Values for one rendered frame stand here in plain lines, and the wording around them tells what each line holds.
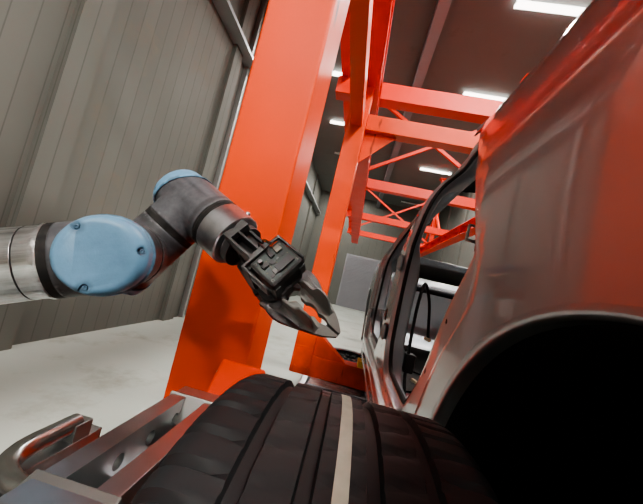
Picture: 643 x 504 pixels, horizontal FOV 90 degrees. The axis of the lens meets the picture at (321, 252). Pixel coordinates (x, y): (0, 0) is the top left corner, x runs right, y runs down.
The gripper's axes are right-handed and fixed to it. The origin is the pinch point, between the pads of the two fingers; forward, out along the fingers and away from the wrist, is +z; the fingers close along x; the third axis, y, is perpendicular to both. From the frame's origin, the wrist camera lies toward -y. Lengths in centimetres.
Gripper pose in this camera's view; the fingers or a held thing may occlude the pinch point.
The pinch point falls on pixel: (331, 330)
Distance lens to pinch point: 48.0
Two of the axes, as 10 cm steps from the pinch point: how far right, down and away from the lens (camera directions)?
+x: 6.8, -6.3, 3.8
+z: 7.4, 5.9, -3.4
